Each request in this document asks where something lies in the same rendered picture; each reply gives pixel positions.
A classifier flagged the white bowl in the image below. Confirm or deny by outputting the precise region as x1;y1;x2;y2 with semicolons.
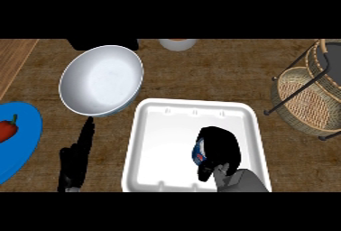
58;44;145;118

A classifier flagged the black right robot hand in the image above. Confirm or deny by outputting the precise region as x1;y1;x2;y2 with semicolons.
196;126;244;182

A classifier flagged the white cup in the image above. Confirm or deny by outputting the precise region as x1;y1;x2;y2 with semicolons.
157;39;198;52

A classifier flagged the white foam tray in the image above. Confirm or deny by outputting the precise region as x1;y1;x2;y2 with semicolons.
122;97;274;193

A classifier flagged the blue can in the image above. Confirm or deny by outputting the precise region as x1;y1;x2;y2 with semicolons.
191;135;209;168

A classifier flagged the tiered wicker basket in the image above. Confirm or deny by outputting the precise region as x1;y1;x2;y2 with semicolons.
263;39;341;142

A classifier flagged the red pepper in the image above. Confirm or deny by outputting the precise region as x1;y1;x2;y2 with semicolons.
0;114;21;143

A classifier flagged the blue plate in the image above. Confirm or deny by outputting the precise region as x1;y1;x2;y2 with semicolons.
0;101;45;186

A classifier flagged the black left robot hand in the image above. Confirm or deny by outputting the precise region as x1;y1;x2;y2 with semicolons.
57;116;97;193

